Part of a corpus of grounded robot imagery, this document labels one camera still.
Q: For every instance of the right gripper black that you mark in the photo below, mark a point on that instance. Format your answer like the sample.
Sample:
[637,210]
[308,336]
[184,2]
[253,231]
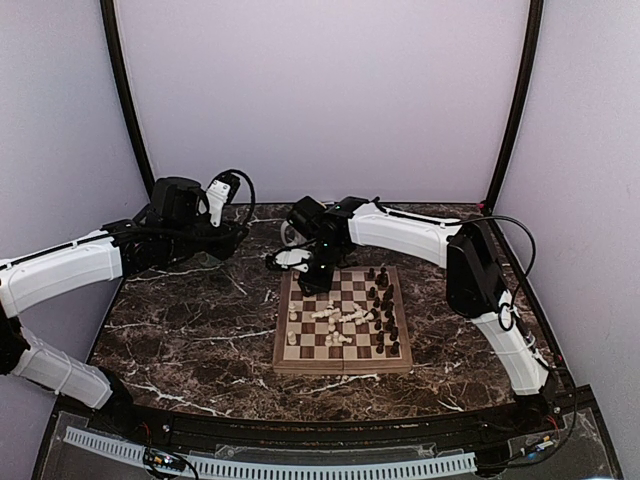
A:
[320,284]

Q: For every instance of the black frame post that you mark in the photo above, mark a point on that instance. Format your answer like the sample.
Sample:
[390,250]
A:
[525,70]
[124,93]

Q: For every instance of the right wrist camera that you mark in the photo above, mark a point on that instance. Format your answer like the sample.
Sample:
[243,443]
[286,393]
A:
[305,216]

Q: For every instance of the white chess bishop lying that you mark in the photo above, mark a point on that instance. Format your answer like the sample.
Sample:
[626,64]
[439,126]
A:
[326,313]

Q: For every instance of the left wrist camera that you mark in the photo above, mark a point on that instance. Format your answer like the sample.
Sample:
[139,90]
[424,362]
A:
[177,198]

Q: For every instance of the white cable duct strip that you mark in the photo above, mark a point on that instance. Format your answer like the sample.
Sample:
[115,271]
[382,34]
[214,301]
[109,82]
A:
[264,464]

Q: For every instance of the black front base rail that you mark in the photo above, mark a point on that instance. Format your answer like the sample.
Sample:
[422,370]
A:
[337,412]

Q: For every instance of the wooden chess board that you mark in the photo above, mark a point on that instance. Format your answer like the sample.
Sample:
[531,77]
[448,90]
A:
[371,314]

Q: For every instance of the black frame post left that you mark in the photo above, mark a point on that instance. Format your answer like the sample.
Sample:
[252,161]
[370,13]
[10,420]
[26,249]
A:
[124,93]

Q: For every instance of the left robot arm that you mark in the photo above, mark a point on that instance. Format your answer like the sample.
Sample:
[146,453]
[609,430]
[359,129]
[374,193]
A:
[113,252]

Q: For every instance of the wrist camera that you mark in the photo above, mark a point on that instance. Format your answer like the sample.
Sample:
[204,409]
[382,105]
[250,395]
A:
[305,216]
[177,198]

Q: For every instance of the black frame post right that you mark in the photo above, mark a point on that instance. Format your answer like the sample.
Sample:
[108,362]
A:
[525,70]

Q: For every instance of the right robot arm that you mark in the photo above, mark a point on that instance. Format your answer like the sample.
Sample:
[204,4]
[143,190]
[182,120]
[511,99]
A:
[475,285]

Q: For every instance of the yellow inside patterned mug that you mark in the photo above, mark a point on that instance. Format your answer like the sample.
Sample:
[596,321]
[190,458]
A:
[289,235]

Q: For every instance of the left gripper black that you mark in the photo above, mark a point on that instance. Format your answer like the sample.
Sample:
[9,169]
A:
[227,243]

